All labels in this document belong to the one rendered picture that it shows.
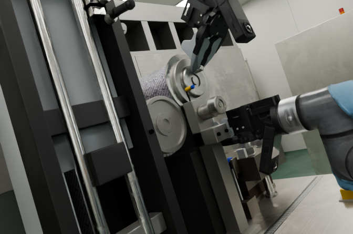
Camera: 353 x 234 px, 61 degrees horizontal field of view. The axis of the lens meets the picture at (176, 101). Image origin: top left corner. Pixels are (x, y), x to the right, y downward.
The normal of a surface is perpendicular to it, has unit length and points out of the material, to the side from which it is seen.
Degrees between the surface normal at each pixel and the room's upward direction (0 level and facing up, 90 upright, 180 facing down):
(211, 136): 90
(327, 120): 90
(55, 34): 90
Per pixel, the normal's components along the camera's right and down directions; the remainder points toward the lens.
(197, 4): -0.66, 0.17
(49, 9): 0.68, -0.27
